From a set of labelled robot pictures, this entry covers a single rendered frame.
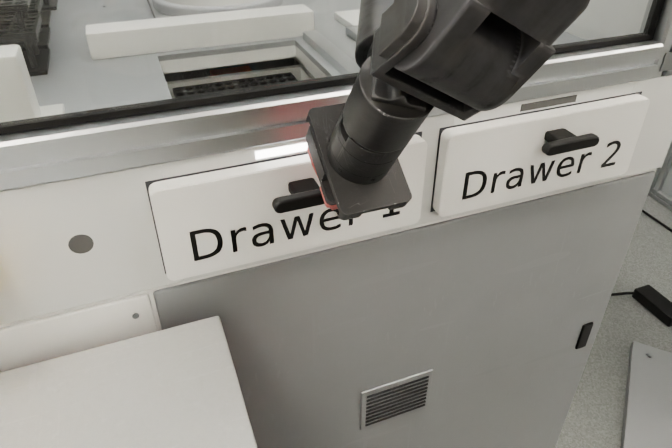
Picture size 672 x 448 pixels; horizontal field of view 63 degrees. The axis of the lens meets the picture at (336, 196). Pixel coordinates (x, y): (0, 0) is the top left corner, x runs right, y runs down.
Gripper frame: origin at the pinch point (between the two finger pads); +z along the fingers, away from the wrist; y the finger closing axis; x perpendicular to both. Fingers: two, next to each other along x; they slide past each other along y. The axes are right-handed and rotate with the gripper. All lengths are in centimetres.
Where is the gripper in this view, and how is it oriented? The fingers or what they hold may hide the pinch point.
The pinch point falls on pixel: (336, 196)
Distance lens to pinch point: 55.3
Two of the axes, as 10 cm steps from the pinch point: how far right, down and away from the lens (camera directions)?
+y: -3.0, -9.0, 3.2
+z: -2.2, 3.9, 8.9
